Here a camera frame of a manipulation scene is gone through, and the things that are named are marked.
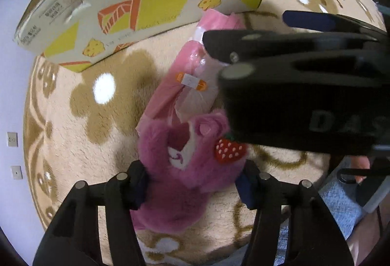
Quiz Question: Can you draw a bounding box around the pink tissue pack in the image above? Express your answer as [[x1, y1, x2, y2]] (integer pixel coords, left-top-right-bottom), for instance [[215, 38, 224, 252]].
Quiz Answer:
[[136, 10, 244, 134]]

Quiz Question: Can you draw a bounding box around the pink bear plush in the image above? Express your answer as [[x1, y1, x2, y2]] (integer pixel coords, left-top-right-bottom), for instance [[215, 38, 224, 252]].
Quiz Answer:
[[131, 110, 247, 234]]

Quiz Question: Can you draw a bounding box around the person's hand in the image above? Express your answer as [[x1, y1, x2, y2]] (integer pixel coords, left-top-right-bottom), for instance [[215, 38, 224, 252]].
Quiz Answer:
[[350, 156, 370, 184]]

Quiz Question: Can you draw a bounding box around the beige patterned carpet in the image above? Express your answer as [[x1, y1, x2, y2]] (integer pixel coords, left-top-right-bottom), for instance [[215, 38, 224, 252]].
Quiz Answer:
[[23, 0, 385, 265]]

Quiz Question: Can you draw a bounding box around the lower wall socket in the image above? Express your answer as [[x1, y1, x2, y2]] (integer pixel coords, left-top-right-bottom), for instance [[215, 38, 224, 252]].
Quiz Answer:
[[10, 165, 23, 180]]

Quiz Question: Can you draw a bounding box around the wall socket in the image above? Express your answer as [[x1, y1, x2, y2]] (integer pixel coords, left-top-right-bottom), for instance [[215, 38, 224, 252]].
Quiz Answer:
[[10, 165, 23, 180], [7, 132, 19, 147]]

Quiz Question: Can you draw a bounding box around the upper wall socket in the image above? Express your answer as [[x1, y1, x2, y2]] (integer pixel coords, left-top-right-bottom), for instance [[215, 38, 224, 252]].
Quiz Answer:
[[7, 132, 19, 147]]

